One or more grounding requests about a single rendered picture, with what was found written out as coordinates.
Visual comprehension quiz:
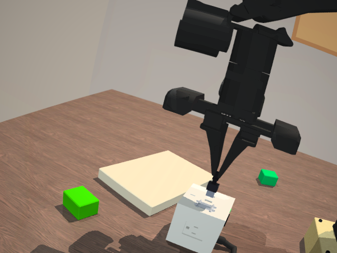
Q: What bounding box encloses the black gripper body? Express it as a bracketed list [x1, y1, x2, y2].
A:
[162, 61, 301, 155]

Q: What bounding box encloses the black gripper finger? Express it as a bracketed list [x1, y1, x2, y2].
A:
[218, 130, 259, 178]
[200, 123, 229, 176]

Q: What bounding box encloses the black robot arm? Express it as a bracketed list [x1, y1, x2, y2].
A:
[174, 0, 337, 75]

